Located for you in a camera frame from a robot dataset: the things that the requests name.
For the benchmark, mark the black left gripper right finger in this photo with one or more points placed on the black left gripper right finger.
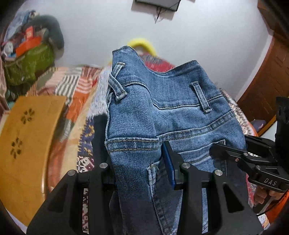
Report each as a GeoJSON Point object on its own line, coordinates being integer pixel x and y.
{"type": "Point", "coordinates": [210, 193]}

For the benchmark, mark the wooden bamboo lap desk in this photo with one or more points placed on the wooden bamboo lap desk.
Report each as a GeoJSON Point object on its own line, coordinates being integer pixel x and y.
{"type": "Point", "coordinates": [25, 145]}

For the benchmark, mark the wooden door frame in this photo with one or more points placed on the wooden door frame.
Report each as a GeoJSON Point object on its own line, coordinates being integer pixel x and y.
{"type": "Point", "coordinates": [271, 80]}

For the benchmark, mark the person right hand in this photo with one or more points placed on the person right hand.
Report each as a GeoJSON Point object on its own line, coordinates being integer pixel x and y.
{"type": "Point", "coordinates": [261, 193]}

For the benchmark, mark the wall mounted black television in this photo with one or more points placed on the wall mounted black television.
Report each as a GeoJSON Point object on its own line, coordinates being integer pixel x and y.
{"type": "Point", "coordinates": [171, 5]}

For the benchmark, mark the pile of clothes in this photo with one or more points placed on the pile of clothes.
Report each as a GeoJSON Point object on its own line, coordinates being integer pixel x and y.
{"type": "Point", "coordinates": [14, 35]}

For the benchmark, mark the orange box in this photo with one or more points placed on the orange box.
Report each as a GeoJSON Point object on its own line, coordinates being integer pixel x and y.
{"type": "Point", "coordinates": [27, 45]}

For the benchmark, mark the dark folded garment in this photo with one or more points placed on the dark folded garment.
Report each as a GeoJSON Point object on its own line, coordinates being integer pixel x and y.
{"type": "Point", "coordinates": [100, 154]}

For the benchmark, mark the striped orange bed sheet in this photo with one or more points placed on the striped orange bed sheet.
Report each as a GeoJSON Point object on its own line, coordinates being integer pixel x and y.
{"type": "Point", "coordinates": [78, 86]}

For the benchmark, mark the yellow plush pillow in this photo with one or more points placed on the yellow plush pillow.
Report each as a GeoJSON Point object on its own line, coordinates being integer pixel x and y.
{"type": "Point", "coordinates": [144, 44]}

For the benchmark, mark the grey plush toy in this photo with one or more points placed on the grey plush toy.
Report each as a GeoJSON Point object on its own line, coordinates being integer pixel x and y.
{"type": "Point", "coordinates": [52, 28]}

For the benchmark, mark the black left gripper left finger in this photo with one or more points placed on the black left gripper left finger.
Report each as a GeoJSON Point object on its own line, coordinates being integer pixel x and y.
{"type": "Point", "coordinates": [61, 212]}

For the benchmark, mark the green fabric storage bag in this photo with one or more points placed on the green fabric storage bag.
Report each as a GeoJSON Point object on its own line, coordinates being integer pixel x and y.
{"type": "Point", "coordinates": [23, 69]}

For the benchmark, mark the colourful patchwork quilt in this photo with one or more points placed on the colourful patchwork quilt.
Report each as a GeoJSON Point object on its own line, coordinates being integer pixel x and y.
{"type": "Point", "coordinates": [91, 144]}

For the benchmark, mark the orange sleeve left forearm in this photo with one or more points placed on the orange sleeve left forearm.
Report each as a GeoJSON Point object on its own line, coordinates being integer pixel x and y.
{"type": "Point", "coordinates": [274, 210]}

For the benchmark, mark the blue denim jeans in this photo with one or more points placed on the blue denim jeans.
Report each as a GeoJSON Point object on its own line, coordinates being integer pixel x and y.
{"type": "Point", "coordinates": [146, 108]}

